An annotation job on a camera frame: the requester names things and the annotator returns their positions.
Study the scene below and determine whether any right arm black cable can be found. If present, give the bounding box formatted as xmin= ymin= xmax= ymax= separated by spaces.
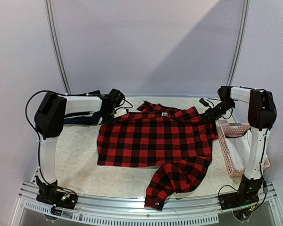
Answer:
xmin=207 ymin=97 xmax=236 ymax=120

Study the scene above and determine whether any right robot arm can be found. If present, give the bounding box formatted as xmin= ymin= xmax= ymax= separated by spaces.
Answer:
xmin=201 ymin=86 xmax=277 ymax=205

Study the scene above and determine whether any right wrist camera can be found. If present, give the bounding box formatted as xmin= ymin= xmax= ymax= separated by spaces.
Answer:
xmin=199 ymin=98 xmax=209 ymax=107

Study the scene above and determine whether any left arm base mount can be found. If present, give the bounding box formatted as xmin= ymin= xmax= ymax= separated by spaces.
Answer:
xmin=36 ymin=181 xmax=78 ymax=210

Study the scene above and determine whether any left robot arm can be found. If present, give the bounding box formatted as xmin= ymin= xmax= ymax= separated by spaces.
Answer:
xmin=34 ymin=89 xmax=127 ymax=185

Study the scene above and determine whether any folded navy blue garment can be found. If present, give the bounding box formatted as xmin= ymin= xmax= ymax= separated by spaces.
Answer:
xmin=64 ymin=112 xmax=102 ymax=125

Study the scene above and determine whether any folded black garment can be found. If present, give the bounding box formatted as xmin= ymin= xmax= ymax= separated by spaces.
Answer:
xmin=68 ymin=90 xmax=101 ymax=97

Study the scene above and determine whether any red black plaid shirt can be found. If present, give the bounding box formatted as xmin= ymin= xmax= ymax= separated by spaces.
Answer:
xmin=97 ymin=101 xmax=217 ymax=210

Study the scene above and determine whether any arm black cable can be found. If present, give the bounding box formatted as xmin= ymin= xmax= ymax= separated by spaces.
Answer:
xmin=207 ymin=97 xmax=236 ymax=120
xmin=25 ymin=89 xmax=133 ymax=142

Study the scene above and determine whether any aluminium front rail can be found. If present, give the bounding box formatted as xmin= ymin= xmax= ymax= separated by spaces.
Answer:
xmin=10 ymin=182 xmax=283 ymax=226

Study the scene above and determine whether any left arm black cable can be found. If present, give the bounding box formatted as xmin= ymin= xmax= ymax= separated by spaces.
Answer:
xmin=25 ymin=89 xmax=133 ymax=142

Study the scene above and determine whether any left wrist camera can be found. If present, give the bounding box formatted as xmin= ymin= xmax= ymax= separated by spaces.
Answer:
xmin=112 ymin=107 xmax=128 ymax=118

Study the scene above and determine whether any pink plastic laundry basket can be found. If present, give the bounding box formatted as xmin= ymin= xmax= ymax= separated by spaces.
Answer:
xmin=217 ymin=123 xmax=271 ymax=180

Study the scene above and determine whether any left aluminium corner post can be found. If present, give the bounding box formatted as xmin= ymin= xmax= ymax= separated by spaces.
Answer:
xmin=44 ymin=0 xmax=71 ymax=94

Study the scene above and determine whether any aluminium corner post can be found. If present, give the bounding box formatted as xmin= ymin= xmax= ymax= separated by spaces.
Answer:
xmin=44 ymin=0 xmax=71 ymax=94
xmin=226 ymin=0 xmax=250 ymax=86

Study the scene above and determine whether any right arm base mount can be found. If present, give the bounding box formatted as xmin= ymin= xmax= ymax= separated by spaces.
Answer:
xmin=217 ymin=185 xmax=268 ymax=212

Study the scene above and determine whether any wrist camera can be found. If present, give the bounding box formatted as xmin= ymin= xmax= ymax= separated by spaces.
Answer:
xmin=112 ymin=107 xmax=128 ymax=118
xmin=199 ymin=98 xmax=209 ymax=107

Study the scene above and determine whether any right aluminium corner post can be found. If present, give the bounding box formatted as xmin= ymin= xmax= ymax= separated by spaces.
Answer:
xmin=226 ymin=0 xmax=250 ymax=86

